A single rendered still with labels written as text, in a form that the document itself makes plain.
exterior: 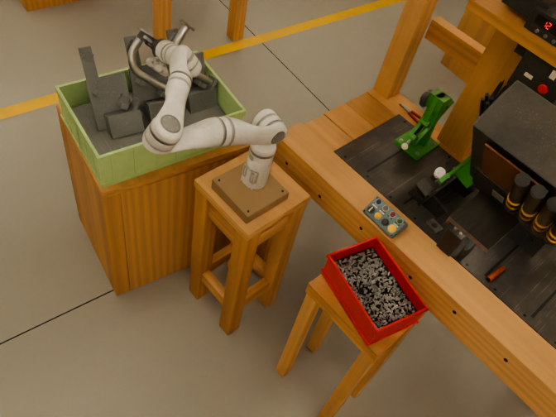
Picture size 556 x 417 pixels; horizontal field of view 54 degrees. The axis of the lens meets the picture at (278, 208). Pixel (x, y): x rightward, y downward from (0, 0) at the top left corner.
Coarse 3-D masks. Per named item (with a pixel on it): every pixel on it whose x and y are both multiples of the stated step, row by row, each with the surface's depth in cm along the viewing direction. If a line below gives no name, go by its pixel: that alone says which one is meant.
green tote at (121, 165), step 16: (144, 64) 226; (80, 80) 214; (128, 80) 227; (64, 96) 215; (80, 96) 219; (224, 96) 228; (64, 112) 214; (224, 112) 234; (240, 112) 218; (80, 128) 199; (80, 144) 210; (96, 160) 196; (112, 160) 196; (128, 160) 202; (144, 160) 207; (160, 160) 212; (176, 160) 217; (96, 176) 205; (112, 176) 203; (128, 176) 208
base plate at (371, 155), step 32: (384, 128) 235; (352, 160) 220; (384, 160) 223; (448, 160) 229; (384, 192) 212; (448, 192) 217; (416, 224) 204; (448, 224) 207; (480, 256) 200; (512, 256) 202; (544, 256) 205; (512, 288) 193; (544, 288) 196; (544, 320) 187
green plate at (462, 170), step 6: (468, 156) 183; (462, 162) 187; (468, 162) 186; (456, 168) 190; (462, 168) 189; (468, 168) 187; (450, 174) 193; (456, 174) 192; (462, 174) 190; (468, 174) 188; (462, 180) 192; (468, 180) 190; (468, 186) 191
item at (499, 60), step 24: (408, 0) 218; (432, 0) 214; (408, 24) 223; (408, 48) 229; (504, 48) 197; (384, 72) 244; (480, 72) 208; (504, 72) 201; (384, 96) 250; (480, 96) 213; (456, 120) 227; (456, 144) 232
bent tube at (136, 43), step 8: (136, 40) 204; (136, 48) 205; (128, 56) 206; (128, 64) 207; (136, 64) 208; (136, 72) 209; (144, 72) 212; (144, 80) 212; (152, 80) 213; (160, 88) 216
